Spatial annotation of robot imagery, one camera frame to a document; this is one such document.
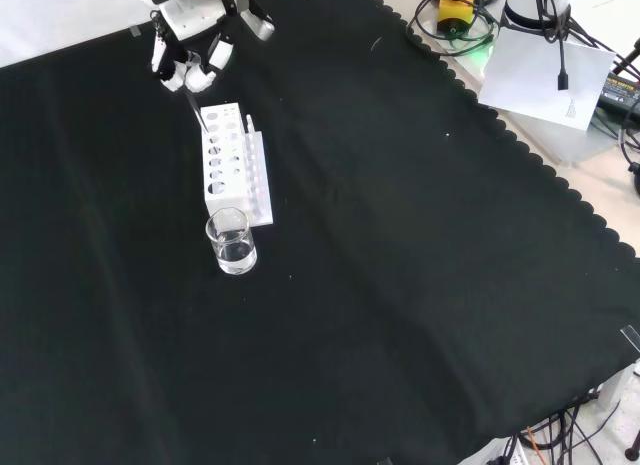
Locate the yellow stop button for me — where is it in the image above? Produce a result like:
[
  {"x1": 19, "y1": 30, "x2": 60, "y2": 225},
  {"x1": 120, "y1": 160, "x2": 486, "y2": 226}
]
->
[{"x1": 436, "y1": 0, "x2": 476, "y2": 37}]

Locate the clear glass rod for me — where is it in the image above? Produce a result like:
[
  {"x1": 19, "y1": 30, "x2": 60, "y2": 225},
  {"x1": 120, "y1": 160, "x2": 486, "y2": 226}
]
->
[{"x1": 183, "y1": 86, "x2": 210, "y2": 135}]

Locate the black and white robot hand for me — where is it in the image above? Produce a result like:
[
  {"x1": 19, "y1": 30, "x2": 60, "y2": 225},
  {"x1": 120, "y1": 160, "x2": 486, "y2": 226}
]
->
[{"x1": 132, "y1": 0, "x2": 277, "y2": 94}]

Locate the black cable with plug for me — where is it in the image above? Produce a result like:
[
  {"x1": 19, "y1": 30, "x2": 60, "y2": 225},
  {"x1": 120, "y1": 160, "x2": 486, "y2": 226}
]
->
[{"x1": 534, "y1": 0, "x2": 572, "y2": 92}]

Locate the clear glass beaker with water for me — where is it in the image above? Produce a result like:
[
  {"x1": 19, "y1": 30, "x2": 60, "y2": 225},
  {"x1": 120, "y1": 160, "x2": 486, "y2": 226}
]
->
[{"x1": 204, "y1": 206, "x2": 259, "y2": 276}]

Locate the white test tube rack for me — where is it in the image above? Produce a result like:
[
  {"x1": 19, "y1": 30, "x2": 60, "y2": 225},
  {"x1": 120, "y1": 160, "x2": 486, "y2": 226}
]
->
[{"x1": 199, "y1": 101, "x2": 276, "y2": 229}]

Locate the pale board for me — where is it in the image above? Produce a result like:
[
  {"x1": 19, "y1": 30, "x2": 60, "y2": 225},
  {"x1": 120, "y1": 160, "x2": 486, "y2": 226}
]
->
[{"x1": 514, "y1": 107, "x2": 640, "y2": 167}]

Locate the black floor cable bundle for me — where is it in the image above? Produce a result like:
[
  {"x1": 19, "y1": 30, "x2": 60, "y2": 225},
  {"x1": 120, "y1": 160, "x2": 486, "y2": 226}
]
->
[{"x1": 499, "y1": 392, "x2": 640, "y2": 465}]

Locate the white power strip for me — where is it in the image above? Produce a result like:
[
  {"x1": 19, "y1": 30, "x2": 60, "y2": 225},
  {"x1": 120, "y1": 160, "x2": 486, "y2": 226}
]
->
[{"x1": 491, "y1": 433, "x2": 532, "y2": 465}]

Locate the white paper sheet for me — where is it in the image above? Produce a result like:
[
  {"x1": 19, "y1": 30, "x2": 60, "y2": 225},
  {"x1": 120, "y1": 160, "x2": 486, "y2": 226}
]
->
[{"x1": 478, "y1": 27, "x2": 618, "y2": 132}]

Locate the black device with yellow label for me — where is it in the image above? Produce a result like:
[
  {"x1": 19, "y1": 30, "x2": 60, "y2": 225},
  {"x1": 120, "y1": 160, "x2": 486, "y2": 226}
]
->
[{"x1": 594, "y1": 69, "x2": 640, "y2": 122}]

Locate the black bench cloth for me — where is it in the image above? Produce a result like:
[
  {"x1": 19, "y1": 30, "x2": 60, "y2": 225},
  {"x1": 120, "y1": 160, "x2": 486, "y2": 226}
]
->
[{"x1": 0, "y1": 0, "x2": 640, "y2": 465}]

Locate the black looped cable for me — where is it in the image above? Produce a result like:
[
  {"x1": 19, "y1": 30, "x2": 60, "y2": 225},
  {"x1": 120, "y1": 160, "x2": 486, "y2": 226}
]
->
[{"x1": 405, "y1": 0, "x2": 502, "y2": 54}]

